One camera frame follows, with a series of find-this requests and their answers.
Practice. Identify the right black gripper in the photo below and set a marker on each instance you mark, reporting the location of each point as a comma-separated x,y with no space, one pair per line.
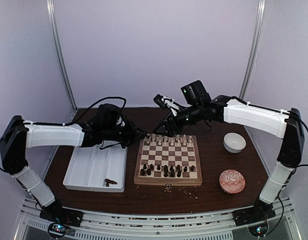
166,122

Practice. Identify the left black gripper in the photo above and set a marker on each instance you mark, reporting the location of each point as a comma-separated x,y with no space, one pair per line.
133,133

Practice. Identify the wooden chess board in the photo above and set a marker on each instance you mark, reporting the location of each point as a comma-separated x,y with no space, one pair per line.
170,156

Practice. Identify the white plastic divided tray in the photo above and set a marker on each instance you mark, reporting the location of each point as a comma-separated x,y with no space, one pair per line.
90,166

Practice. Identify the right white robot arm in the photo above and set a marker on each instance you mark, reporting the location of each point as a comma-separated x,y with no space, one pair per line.
283,124

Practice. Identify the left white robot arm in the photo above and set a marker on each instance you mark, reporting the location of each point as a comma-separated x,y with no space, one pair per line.
108,124

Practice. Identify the white chess pieces group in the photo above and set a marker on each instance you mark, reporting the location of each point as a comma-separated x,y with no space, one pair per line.
175,141

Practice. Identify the dark chess pieces lower pile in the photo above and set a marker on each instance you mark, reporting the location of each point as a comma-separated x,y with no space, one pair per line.
109,182

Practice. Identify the white ceramic bowl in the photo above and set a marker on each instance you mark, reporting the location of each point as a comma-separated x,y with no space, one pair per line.
234,143

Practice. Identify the red patterned bowl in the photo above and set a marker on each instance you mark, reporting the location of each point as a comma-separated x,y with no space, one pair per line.
231,181

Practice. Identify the right wrist camera with cable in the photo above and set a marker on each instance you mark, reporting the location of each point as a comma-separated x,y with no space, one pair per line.
164,102

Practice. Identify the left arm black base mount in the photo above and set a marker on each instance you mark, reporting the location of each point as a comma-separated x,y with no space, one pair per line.
62,216

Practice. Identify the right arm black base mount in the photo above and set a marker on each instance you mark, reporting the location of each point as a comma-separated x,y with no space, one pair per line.
251,215

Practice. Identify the right aluminium corner post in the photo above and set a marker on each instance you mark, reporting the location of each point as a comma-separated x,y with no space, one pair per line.
255,47

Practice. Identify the aluminium corner post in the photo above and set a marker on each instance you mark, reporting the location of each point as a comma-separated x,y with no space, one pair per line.
60,58
255,47

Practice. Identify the aluminium front rail frame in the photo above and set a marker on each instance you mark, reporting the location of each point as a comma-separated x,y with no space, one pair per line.
219,225

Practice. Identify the left aluminium corner post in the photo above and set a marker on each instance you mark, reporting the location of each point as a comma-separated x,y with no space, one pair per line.
60,58

